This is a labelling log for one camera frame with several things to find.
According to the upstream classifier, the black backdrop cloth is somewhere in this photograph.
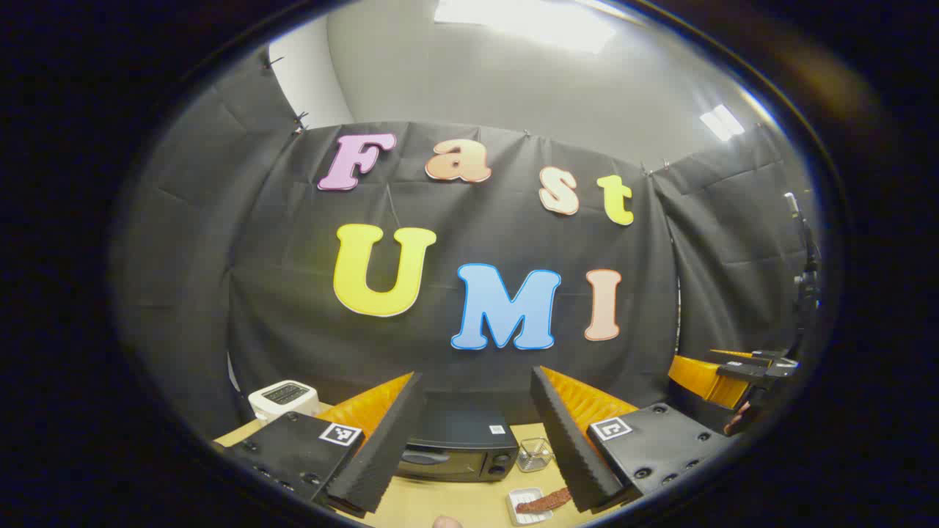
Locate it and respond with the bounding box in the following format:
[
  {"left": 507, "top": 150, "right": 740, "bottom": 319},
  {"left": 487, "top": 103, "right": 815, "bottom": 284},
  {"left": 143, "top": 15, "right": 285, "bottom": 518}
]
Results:
[{"left": 110, "top": 48, "right": 815, "bottom": 441}]

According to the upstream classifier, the white rectangular dish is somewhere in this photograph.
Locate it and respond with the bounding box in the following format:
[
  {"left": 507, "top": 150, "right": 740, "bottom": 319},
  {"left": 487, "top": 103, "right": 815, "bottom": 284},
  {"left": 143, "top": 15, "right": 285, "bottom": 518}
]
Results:
[{"left": 506, "top": 488, "right": 555, "bottom": 527}]

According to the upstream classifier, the black electric oven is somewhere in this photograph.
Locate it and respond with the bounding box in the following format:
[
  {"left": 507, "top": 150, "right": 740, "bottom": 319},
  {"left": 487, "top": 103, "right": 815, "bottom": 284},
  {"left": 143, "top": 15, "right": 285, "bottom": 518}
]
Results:
[{"left": 396, "top": 392, "right": 520, "bottom": 483}]

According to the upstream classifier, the small wire basket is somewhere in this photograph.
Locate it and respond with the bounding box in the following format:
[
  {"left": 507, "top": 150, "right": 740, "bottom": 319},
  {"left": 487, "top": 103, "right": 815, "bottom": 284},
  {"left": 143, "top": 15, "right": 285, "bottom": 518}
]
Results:
[{"left": 516, "top": 438, "right": 555, "bottom": 474}]

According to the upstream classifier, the dark equipment stand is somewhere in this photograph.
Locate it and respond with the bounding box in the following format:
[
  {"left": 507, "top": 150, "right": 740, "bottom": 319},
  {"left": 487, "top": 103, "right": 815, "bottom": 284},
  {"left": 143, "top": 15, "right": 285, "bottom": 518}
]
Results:
[{"left": 781, "top": 191, "right": 822, "bottom": 353}]

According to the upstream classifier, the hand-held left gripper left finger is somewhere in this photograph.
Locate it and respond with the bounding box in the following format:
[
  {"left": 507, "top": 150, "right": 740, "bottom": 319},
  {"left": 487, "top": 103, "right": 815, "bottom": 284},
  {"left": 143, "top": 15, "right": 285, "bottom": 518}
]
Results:
[{"left": 220, "top": 370, "right": 426, "bottom": 518}]

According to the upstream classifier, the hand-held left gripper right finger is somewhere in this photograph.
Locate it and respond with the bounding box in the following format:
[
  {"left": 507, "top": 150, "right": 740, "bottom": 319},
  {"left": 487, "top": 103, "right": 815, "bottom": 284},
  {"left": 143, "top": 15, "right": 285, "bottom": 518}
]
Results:
[{"left": 530, "top": 365, "right": 738, "bottom": 514}]

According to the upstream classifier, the white toaster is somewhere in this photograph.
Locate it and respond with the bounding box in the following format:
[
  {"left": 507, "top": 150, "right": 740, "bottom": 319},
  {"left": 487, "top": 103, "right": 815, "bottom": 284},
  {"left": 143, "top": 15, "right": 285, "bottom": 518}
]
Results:
[{"left": 248, "top": 380, "right": 320, "bottom": 426}]

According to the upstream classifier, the red meat slab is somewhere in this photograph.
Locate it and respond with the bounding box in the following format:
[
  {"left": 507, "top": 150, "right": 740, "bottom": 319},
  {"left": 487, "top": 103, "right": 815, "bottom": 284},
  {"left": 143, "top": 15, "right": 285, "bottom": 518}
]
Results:
[{"left": 515, "top": 486, "right": 573, "bottom": 514}]

